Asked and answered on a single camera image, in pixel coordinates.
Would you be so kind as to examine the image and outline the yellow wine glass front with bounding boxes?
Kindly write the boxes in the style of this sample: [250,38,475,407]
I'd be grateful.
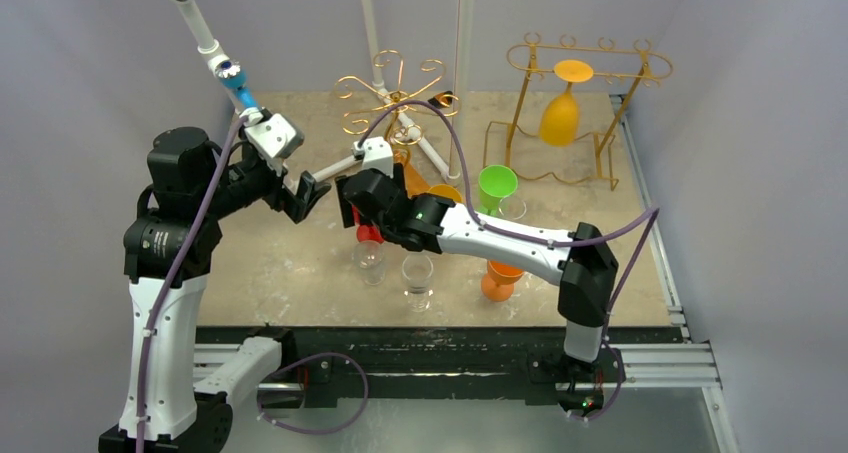
[538,59,594,147]

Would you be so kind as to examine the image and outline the yellow wine glass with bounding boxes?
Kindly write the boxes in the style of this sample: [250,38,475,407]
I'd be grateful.
[427,184,463,203]
[538,59,594,147]

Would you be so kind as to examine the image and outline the gold wire wine glass rack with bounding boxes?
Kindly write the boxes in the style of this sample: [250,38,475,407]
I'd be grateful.
[482,32,674,191]

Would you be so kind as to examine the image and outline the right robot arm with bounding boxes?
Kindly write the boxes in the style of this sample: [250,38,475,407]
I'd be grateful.
[335,169,619,380]

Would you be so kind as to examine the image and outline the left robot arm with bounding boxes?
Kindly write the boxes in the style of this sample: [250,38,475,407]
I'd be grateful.
[98,120,329,452]

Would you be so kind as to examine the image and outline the red plastic wine glass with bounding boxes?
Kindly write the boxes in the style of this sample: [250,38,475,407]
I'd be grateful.
[352,208,384,244]

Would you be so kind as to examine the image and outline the yellow wine glass rear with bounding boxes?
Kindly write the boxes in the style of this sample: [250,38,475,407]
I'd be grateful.
[427,184,463,203]

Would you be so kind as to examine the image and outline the clear wine glass left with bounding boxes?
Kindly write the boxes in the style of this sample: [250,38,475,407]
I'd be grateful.
[352,240,386,286]

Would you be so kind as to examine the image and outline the clear wine glass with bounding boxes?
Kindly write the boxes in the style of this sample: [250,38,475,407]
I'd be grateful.
[352,240,386,286]
[401,253,434,312]
[497,195,527,222]

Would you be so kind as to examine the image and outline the clear wine glass middle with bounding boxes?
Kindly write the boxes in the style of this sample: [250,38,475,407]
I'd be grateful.
[401,253,434,312]

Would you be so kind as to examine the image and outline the green plastic wine glass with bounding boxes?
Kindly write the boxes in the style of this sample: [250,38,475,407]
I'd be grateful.
[477,165,518,214]

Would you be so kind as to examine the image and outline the clear wine glass right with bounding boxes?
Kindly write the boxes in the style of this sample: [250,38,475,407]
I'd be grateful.
[497,195,527,222]

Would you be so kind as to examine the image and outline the orange plastic wine glass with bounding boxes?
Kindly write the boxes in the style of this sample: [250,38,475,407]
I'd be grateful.
[480,260,524,302]

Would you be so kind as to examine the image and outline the wooden base board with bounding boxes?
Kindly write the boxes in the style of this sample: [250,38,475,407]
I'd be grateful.
[393,148,431,198]

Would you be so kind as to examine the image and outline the gold scroll glass tree stand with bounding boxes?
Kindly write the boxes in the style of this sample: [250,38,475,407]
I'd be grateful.
[332,49,460,175]

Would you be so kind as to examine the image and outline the black orange small clip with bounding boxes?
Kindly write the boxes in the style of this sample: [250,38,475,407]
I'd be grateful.
[427,90,456,110]

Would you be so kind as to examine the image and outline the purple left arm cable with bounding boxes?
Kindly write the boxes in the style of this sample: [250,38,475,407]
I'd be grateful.
[135,113,253,453]

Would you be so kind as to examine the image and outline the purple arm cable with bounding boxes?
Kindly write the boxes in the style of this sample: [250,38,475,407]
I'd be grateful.
[135,113,253,453]
[360,100,661,319]

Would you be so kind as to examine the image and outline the blue faucet handle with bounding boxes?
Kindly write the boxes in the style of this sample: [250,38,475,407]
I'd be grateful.
[214,60,259,111]

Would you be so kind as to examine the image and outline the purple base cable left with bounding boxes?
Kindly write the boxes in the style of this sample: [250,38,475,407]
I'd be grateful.
[256,350,370,436]

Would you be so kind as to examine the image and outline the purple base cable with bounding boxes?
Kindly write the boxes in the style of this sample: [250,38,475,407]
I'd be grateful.
[256,350,370,436]
[563,343,627,425]

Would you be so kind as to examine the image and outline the black table front rail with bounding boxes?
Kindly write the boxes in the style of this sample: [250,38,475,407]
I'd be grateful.
[195,325,690,410]

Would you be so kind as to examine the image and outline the white PVC pipe frame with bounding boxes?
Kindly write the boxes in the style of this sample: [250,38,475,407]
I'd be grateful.
[170,0,459,182]

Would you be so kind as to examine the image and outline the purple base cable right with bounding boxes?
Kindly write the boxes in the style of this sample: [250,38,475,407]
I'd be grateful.
[563,343,627,425]

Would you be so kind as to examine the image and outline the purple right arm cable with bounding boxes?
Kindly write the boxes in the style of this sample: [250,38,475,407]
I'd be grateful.
[360,100,661,319]

